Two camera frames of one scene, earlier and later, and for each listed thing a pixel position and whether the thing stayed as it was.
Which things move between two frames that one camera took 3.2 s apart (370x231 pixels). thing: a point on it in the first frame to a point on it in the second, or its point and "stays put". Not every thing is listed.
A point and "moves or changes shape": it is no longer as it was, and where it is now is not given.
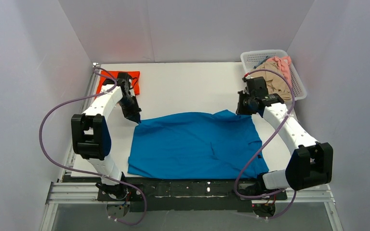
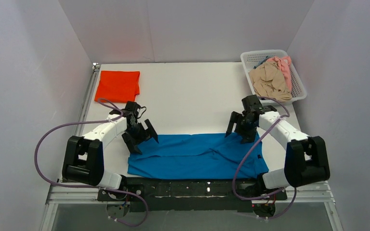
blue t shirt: x=209 y=145 moves or changes shape
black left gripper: x=131 y=109 to x=139 y=134
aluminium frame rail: x=86 y=192 stays put
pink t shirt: x=284 y=62 stays put
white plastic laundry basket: x=250 y=58 stays put
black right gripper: x=243 y=104 to x=244 y=122
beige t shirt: x=274 y=79 stays put
